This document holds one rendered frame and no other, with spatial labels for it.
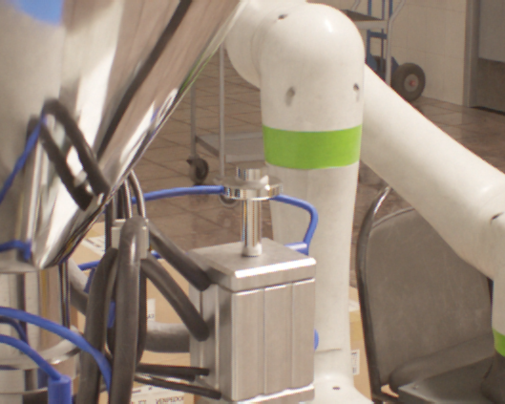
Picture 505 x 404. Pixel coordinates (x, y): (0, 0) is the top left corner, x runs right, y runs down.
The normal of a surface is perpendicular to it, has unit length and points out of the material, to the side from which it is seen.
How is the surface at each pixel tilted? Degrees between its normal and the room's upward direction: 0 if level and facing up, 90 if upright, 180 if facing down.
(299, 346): 90
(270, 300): 90
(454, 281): 77
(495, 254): 89
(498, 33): 90
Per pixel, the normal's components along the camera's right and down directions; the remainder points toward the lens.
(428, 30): -0.86, 0.13
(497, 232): -0.97, 0.00
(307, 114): -0.11, 0.29
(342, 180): 0.60, 0.32
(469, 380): 0.00, -0.97
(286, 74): -0.49, 0.23
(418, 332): 0.67, -0.05
